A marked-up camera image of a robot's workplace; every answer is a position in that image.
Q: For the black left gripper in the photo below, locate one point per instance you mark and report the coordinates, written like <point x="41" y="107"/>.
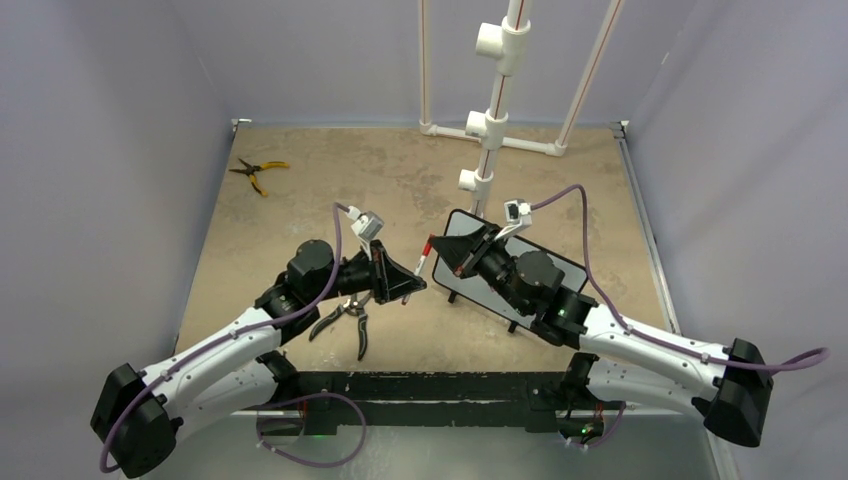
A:
<point x="387" y="278"/>

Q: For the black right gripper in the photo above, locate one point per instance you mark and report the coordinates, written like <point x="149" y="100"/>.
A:
<point x="478" y="245"/>

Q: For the small black-framed whiteboard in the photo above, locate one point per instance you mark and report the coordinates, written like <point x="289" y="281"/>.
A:
<point x="460" y="222"/>

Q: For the red and white marker pen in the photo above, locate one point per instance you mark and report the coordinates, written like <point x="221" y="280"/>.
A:
<point x="418" y="269"/>

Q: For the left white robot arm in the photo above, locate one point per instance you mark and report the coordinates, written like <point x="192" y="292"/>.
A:
<point x="141" y="415"/>

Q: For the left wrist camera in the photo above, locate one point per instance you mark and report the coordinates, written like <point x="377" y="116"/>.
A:
<point x="366" y="226"/>

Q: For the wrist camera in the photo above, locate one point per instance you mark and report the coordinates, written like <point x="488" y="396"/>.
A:
<point x="518" y="215"/>
<point x="366" y="226"/>

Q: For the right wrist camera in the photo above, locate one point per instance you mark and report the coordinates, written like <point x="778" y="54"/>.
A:
<point x="518" y="215"/>

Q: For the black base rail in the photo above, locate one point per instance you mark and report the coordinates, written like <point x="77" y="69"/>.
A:
<point x="536" y="402"/>

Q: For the yellow handled needle-nose pliers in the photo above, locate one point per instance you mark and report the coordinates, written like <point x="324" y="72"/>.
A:
<point x="252" y="170"/>

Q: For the white PVC pipe frame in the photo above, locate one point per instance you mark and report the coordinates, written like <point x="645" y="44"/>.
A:
<point x="505" y="43"/>

